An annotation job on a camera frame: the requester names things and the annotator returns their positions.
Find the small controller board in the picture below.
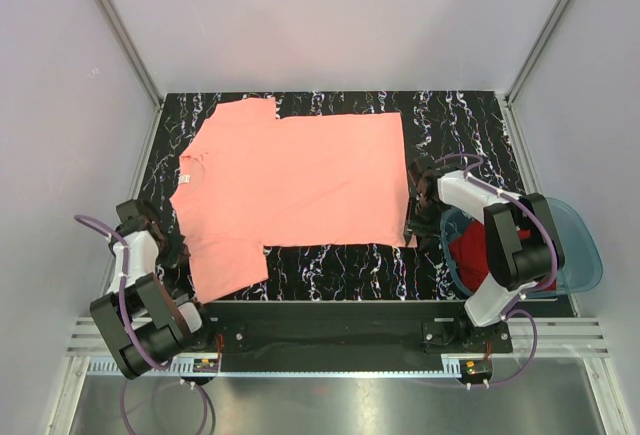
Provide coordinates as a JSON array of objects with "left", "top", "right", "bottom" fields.
[
  {"left": 193, "top": 358, "right": 220, "bottom": 373},
  {"left": 462, "top": 359, "right": 493, "bottom": 378}
]

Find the red t shirt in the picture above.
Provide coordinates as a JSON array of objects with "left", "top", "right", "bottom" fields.
[{"left": 450, "top": 219, "right": 552, "bottom": 292}]

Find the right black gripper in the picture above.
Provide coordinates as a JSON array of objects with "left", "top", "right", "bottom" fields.
[{"left": 402, "top": 197, "right": 445, "bottom": 250}]

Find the white slotted cable duct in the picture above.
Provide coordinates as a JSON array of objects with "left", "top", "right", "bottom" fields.
[{"left": 87, "top": 357, "right": 494, "bottom": 379}]

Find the pink t shirt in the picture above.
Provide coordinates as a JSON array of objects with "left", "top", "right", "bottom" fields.
[{"left": 171, "top": 98, "right": 409, "bottom": 303}]

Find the aluminium rail profile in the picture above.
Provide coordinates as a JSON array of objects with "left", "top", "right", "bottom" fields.
[{"left": 65, "top": 316, "right": 610, "bottom": 358}]

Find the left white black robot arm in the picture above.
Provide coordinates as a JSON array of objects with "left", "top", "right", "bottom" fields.
[{"left": 75, "top": 199, "right": 216, "bottom": 380}]

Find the left small controller board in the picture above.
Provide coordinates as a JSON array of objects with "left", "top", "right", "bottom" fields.
[{"left": 193, "top": 358, "right": 220, "bottom": 373}]

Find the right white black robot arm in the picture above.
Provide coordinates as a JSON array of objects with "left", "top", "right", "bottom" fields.
[{"left": 404, "top": 154, "right": 564, "bottom": 352}]

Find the black marble pattern mat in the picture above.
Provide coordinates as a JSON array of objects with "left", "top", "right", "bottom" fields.
[{"left": 137, "top": 90, "right": 526, "bottom": 302}]

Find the right aluminium frame post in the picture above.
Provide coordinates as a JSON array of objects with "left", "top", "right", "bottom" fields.
[{"left": 504, "top": 0, "right": 574, "bottom": 106}]

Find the right small controller board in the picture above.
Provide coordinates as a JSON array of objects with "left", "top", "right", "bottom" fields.
[{"left": 462, "top": 359, "right": 493, "bottom": 378}]

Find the blue plastic basket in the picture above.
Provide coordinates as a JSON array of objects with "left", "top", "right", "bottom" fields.
[{"left": 440, "top": 198, "right": 603, "bottom": 299}]

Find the purple cable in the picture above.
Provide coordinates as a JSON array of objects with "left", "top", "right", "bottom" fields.
[
  {"left": 433, "top": 153, "right": 564, "bottom": 391},
  {"left": 73, "top": 213, "right": 217, "bottom": 434}
]

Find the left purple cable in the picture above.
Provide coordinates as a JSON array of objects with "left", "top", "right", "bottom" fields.
[{"left": 73, "top": 213, "right": 217, "bottom": 434}]

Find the left aluminium frame post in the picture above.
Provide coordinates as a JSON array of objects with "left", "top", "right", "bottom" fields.
[{"left": 95, "top": 0, "right": 164, "bottom": 109}]

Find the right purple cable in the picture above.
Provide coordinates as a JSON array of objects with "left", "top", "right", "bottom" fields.
[{"left": 433, "top": 153, "right": 564, "bottom": 391}]

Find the aluminium frame post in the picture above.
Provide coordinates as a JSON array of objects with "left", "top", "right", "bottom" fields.
[
  {"left": 95, "top": 0, "right": 164, "bottom": 109},
  {"left": 504, "top": 0, "right": 574, "bottom": 106}
]

